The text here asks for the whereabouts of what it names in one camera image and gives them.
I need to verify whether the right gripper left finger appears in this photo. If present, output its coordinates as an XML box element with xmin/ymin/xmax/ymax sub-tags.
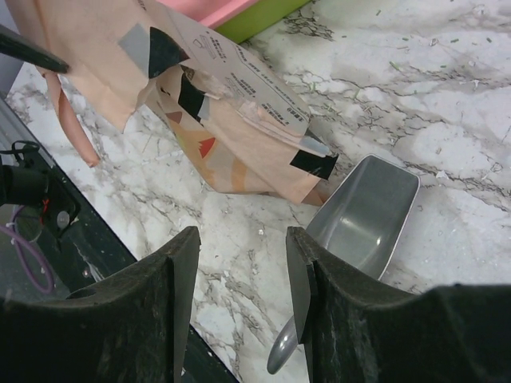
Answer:
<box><xmin>1</xmin><ymin>227</ymin><xmax>200</xmax><ymax>382</ymax></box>

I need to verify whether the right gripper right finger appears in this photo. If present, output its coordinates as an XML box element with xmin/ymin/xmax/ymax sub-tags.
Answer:
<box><xmin>286</xmin><ymin>227</ymin><xmax>510</xmax><ymax>382</ymax></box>

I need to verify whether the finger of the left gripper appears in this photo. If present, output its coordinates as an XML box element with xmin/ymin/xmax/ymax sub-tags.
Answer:
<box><xmin>0</xmin><ymin>25</ymin><xmax>70</xmax><ymax>73</ymax></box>

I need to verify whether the grey metal scoop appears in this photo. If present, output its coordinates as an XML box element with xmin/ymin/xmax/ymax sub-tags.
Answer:
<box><xmin>267</xmin><ymin>155</ymin><xmax>420</xmax><ymax>373</ymax></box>

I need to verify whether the peach cat litter bag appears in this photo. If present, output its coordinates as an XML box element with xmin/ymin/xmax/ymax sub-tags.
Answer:
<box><xmin>8</xmin><ymin>1</ymin><xmax>337</xmax><ymax>205</ymax></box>

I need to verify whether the pink green litter box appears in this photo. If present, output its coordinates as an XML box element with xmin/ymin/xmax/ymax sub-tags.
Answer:
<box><xmin>161</xmin><ymin>0</ymin><xmax>309</xmax><ymax>43</ymax></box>

